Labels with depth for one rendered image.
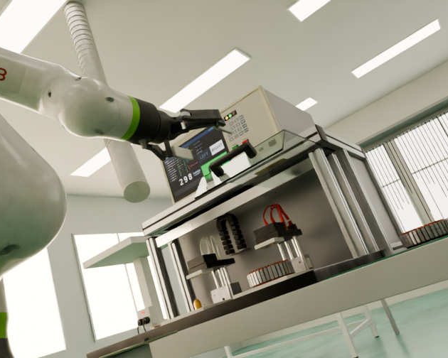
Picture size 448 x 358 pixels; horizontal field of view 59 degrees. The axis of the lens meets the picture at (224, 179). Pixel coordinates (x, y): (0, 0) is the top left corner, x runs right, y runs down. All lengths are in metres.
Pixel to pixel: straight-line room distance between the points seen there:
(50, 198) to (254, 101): 0.84
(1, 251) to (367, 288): 0.47
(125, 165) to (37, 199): 2.09
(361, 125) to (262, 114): 6.57
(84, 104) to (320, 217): 0.74
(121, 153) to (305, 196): 1.62
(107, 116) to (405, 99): 7.08
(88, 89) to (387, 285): 0.57
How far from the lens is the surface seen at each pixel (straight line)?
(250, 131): 1.18
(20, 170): 0.45
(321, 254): 1.20
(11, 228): 0.44
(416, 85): 7.66
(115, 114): 0.75
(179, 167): 1.32
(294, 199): 1.22
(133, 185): 2.39
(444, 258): 0.61
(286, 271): 0.94
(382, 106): 7.68
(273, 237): 1.02
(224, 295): 1.21
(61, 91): 0.76
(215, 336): 0.77
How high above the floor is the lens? 0.75
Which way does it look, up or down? 18 degrees up
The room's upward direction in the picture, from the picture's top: 19 degrees counter-clockwise
